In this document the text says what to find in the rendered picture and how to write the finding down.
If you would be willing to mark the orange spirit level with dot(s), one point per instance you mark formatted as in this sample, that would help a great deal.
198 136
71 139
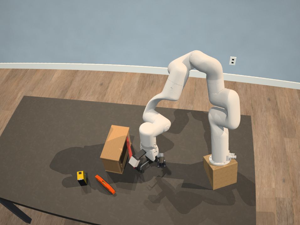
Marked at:
105 184

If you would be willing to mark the tan wooden cabinet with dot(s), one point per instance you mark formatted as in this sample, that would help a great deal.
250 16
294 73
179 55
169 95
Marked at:
116 149

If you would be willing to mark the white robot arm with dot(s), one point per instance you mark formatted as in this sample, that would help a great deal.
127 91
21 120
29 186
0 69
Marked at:
224 115

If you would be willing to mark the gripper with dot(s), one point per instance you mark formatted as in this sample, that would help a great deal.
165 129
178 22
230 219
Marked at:
151 155

